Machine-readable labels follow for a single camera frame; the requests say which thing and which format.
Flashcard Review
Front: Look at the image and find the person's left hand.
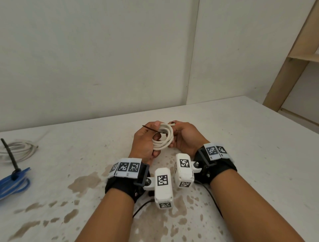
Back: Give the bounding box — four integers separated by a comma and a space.
129, 121, 162, 164

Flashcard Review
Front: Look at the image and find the person's right hand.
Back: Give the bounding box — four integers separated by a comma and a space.
168, 120, 206, 157

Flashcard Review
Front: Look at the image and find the black cable tie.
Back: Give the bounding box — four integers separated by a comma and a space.
142, 125, 167, 134
0, 138, 22, 181

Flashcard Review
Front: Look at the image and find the tangle of white cables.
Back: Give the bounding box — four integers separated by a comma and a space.
151, 122, 175, 151

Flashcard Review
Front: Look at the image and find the thick white cable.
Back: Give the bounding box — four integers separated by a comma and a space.
0, 140, 40, 164

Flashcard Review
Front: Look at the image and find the blue cable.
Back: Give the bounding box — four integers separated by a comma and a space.
0, 167, 31, 200

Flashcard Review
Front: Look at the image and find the person's right forearm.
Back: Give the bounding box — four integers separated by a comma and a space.
210, 171, 306, 242

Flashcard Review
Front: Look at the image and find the person's left forearm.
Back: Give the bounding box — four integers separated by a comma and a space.
76, 188, 136, 242

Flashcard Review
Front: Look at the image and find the black right wristband with markers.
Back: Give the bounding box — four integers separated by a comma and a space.
193, 142, 238, 186

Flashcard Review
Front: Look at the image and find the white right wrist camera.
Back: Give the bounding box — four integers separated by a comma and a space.
173, 153, 203, 189

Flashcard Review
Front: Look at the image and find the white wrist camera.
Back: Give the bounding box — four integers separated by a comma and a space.
143, 167, 174, 209
173, 153, 203, 189

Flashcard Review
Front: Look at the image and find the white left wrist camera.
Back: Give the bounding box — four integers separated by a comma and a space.
143, 167, 174, 209

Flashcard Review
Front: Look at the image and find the black right camera wire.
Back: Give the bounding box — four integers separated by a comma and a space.
194, 181, 224, 218

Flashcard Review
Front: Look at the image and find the black camera wire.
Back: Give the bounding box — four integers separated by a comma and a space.
132, 198, 155, 218
194, 181, 224, 218

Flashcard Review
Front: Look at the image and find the black left camera wire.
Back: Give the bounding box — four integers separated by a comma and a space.
132, 198, 155, 218

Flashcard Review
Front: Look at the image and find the wooden shelf frame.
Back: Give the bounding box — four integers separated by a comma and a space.
262, 0, 319, 131

